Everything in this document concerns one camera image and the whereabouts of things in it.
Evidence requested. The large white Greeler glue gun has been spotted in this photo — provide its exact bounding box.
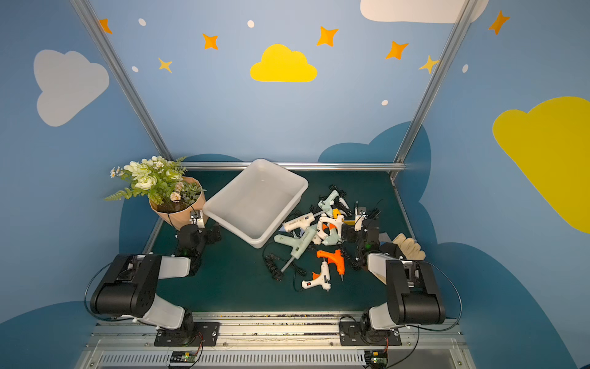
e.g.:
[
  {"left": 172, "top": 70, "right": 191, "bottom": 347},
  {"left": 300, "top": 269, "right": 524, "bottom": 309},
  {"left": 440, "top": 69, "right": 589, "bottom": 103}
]
[{"left": 280, "top": 212, "right": 320, "bottom": 232}]

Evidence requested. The white glue gun orange trigger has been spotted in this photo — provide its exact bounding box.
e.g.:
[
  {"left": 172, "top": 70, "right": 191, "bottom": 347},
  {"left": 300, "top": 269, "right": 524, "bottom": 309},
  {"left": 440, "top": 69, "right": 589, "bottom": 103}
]
[{"left": 313, "top": 215, "right": 344, "bottom": 246}]

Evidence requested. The beige work glove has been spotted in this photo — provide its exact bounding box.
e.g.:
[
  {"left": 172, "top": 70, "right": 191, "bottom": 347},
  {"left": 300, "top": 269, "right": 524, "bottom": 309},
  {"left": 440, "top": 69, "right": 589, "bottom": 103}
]
[{"left": 393, "top": 233, "right": 426, "bottom": 261}]

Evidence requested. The black coiled power cord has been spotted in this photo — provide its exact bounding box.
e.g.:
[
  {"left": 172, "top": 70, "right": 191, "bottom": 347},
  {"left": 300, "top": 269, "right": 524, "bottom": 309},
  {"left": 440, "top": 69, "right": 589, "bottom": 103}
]
[{"left": 261, "top": 241, "right": 285, "bottom": 282}]

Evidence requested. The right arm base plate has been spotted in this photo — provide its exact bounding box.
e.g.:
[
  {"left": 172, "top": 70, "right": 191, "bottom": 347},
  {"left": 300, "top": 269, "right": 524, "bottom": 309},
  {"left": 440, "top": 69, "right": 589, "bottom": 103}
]
[{"left": 338, "top": 320, "right": 402, "bottom": 347}]

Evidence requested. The artificial flower plant in pot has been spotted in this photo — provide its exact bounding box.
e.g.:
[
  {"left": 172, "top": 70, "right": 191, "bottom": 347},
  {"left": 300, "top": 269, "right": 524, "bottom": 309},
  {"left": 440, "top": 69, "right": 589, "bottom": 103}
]
[{"left": 105, "top": 156, "right": 207, "bottom": 230}]

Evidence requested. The yellow glue gun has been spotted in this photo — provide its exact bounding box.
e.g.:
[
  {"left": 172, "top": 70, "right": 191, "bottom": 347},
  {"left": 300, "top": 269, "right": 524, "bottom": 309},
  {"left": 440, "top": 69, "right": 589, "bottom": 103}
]
[{"left": 333, "top": 208, "right": 356, "bottom": 225}]

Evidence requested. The small white orange-trigger glue gun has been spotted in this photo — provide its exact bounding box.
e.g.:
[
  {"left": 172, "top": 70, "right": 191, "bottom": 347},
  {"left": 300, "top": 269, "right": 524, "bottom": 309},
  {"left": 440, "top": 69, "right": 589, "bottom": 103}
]
[{"left": 301, "top": 260, "right": 331, "bottom": 291}]

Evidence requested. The aluminium rail frame front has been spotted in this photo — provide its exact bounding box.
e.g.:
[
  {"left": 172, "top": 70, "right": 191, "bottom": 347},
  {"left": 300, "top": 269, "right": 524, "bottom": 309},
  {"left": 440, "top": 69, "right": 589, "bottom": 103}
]
[{"left": 76, "top": 311, "right": 476, "bottom": 368}]

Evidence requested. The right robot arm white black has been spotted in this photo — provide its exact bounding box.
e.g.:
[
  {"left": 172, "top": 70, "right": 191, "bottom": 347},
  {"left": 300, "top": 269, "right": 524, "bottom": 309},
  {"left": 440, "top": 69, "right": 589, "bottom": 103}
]
[{"left": 354, "top": 218, "right": 446, "bottom": 344}]

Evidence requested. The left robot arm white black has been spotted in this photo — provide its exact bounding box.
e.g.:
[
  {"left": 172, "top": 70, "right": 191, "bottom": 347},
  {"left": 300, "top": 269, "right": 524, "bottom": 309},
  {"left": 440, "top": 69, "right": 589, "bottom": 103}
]
[{"left": 83, "top": 224, "right": 221, "bottom": 347}]

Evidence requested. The mint glue gun at back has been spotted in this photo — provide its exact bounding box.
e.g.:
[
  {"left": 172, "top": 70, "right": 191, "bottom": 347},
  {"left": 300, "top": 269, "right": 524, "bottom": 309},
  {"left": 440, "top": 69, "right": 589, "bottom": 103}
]
[{"left": 317, "top": 190, "right": 340, "bottom": 218}]

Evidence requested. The large mint green glue gun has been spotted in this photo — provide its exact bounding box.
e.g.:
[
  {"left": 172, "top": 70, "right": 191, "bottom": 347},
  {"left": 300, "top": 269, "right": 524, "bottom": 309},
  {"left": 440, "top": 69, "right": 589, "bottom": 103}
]
[{"left": 273, "top": 226, "right": 317, "bottom": 273}]

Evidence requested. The white plastic storage box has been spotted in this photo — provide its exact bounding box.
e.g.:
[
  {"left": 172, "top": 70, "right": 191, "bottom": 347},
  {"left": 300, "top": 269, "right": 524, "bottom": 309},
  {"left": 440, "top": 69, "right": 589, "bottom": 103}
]
[{"left": 203, "top": 159, "right": 309, "bottom": 249}]

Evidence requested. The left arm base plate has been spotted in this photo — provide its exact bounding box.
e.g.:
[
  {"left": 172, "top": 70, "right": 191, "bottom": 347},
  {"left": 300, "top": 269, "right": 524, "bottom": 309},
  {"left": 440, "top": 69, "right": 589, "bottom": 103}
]
[{"left": 154, "top": 321, "right": 221, "bottom": 347}]

